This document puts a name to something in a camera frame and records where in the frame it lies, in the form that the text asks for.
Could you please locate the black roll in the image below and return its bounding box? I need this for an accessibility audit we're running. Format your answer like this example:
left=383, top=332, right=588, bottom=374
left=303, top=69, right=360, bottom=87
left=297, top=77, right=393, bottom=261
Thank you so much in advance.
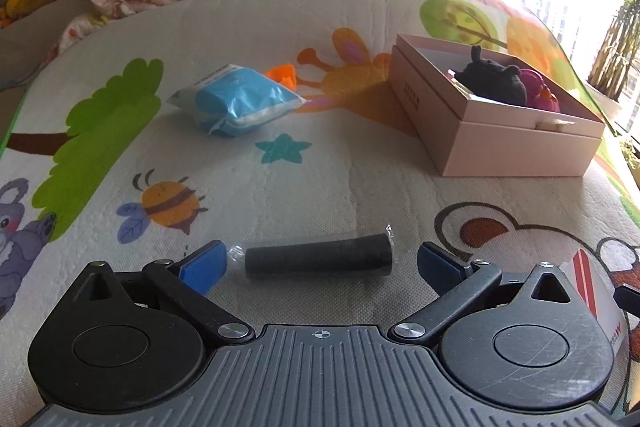
left=228, top=225, right=396, bottom=281

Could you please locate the blue tissue pack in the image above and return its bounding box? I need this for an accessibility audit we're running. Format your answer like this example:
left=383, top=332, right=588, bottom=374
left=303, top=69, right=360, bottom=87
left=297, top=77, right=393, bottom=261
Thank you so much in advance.
left=168, top=64, right=306, bottom=137

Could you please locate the black plush toy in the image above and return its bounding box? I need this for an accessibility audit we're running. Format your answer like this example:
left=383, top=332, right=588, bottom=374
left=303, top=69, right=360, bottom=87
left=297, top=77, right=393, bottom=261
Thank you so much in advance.
left=454, top=45, right=527, bottom=106

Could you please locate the pink plastic basket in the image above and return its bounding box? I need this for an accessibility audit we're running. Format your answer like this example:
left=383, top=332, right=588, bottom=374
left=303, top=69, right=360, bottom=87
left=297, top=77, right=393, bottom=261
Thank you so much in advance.
left=518, top=69, right=546, bottom=108

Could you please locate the orange plastic shell toy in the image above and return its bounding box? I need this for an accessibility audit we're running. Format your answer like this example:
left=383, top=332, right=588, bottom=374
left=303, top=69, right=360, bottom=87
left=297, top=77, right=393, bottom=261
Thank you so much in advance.
left=264, top=64, right=297, bottom=91

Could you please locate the red white W box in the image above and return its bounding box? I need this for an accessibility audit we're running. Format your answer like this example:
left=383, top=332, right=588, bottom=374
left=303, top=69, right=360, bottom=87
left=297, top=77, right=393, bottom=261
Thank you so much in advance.
left=561, top=248, right=627, bottom=353

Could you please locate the pink cardboard box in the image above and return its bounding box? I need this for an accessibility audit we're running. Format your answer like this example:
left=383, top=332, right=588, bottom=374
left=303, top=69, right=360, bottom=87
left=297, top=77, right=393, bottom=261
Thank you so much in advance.
left=388, top=34, right=604, bottom=177

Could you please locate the colourful cartoon play mat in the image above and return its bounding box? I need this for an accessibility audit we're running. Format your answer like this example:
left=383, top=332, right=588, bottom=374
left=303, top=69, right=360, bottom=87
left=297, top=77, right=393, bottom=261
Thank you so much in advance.
left=1, top=0, right=639, bottom=426

